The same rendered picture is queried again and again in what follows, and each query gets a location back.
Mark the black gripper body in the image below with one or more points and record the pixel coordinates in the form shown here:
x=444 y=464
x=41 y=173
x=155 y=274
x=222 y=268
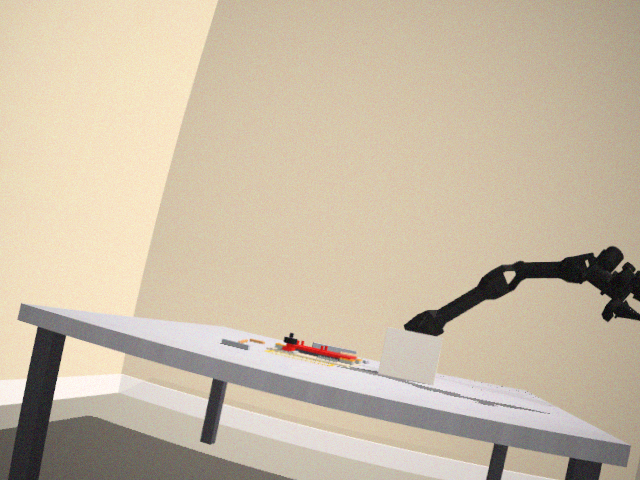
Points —
x=617 y=299

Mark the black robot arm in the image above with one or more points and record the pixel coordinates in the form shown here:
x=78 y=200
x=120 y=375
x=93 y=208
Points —
x=494 y=285

